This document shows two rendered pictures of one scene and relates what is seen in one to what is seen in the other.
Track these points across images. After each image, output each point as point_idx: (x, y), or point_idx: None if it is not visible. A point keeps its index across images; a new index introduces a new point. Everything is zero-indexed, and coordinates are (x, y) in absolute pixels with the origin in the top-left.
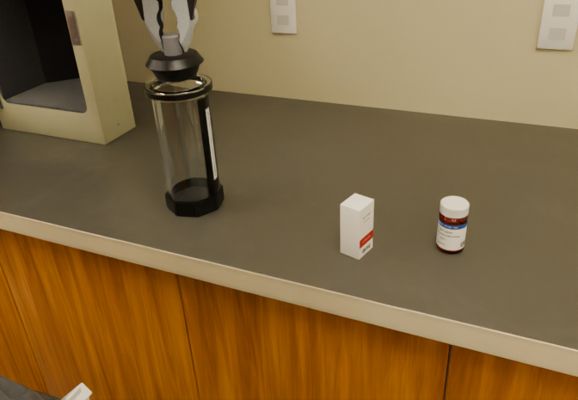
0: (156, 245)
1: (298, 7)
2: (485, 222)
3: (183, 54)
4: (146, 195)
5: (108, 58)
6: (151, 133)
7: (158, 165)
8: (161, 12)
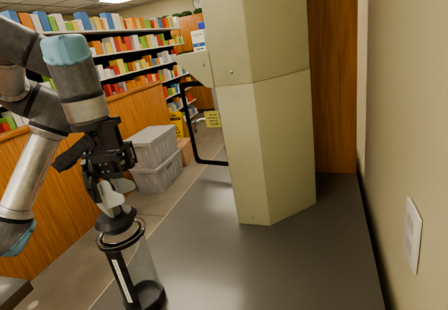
0: (102, 296)
1: (422, 247)
2: None
3: (108, 218)
4: (164, 269)
5: (250, 177)
6: (259, 238)
7: (207, 261)
8: (126, 183)
